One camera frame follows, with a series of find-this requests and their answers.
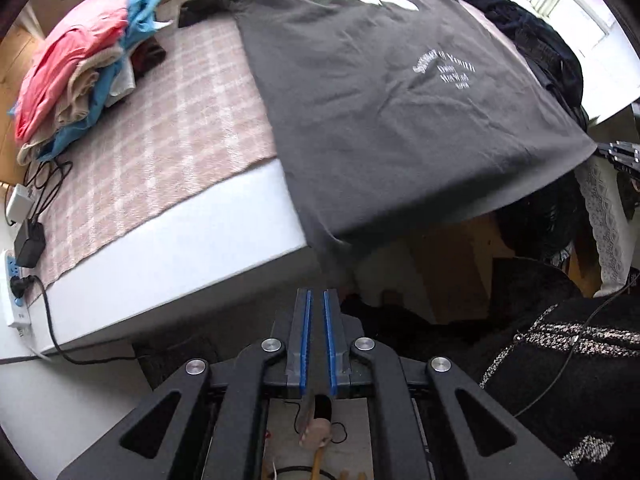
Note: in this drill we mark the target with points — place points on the dark grey flower-print t-shirt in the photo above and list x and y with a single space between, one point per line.
375 110

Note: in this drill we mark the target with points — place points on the pink garment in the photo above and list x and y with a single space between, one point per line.
65 55

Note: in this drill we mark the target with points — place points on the white lace cloth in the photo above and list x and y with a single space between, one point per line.
602 220

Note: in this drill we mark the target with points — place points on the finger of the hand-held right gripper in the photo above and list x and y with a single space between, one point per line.
629 163
625 148

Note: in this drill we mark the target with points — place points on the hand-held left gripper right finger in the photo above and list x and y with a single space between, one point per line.
330 345

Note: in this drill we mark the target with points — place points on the white garment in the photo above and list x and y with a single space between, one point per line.
122 85

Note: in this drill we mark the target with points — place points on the white charger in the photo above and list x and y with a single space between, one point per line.
20 201

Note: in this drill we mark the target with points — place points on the pink plaid blanket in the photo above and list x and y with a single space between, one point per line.
175 135

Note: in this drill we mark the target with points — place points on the black charger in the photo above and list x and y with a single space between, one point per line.
29 245

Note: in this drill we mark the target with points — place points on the white power strip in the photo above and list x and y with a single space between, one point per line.
12 305

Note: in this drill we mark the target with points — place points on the black clothes heap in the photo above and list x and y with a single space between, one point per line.
530 35

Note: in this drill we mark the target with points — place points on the beige garment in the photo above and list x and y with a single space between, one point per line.
80 90

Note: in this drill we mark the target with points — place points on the black tweed jacket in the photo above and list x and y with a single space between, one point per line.
560 375

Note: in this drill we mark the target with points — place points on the blue garment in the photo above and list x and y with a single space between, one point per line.
142 10

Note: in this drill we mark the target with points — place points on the dark brown garment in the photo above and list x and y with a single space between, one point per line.
149 57

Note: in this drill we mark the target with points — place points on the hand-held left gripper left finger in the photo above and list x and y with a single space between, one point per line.
305 345

